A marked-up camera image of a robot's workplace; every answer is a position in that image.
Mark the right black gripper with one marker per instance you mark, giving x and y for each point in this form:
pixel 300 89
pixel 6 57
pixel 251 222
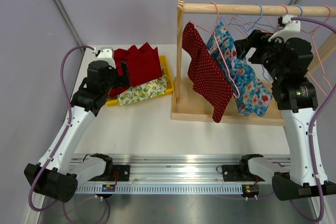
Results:
pixel 257 39

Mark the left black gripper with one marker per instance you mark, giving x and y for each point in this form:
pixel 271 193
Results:
pixel 121 81

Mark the pink hanger of red skirt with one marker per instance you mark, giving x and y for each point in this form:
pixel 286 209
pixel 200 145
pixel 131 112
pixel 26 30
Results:
pixel 258 25

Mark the plain red skirt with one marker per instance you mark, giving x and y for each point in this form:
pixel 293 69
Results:
pixel 143 66

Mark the lemon print skirt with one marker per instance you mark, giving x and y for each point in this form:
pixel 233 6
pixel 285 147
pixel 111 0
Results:
pixel 152 89

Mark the blue floral skirt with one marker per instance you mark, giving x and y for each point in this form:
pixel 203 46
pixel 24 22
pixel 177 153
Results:
pixel 254 96

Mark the blue hanger of lemon skirt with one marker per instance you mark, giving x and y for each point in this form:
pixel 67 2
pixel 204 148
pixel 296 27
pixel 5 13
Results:
pixel 276 26

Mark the blue hanger of floral skirt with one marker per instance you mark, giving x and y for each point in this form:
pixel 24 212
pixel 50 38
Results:
pixel 253 27

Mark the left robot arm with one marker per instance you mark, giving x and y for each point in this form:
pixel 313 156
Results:
pixel 52 176

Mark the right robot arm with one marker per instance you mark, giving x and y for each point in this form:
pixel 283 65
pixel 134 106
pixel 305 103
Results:
pixel 287 62

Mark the pink hanger of dotted skirt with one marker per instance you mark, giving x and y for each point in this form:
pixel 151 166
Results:
pixel 221 47

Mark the red polka dot skirt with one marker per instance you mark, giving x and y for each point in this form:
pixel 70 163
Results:
pixel 207 78

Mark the yellow plastic tray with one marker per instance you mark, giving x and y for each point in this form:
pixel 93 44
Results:
pixel 165 71

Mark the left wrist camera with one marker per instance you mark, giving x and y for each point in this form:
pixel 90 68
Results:
pixel 105 54

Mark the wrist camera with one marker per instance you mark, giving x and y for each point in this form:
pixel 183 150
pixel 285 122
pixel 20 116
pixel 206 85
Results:
pixel 105 54
pixel 289 28

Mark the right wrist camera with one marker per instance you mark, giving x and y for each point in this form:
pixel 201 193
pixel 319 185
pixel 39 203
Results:
pixel 289 28

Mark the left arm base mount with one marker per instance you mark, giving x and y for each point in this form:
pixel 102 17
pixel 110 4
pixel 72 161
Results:
pixel 112 172

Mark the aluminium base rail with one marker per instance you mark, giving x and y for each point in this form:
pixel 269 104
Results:
pixel 170 174

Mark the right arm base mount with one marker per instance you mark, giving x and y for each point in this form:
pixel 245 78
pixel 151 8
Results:
pixel 240 173

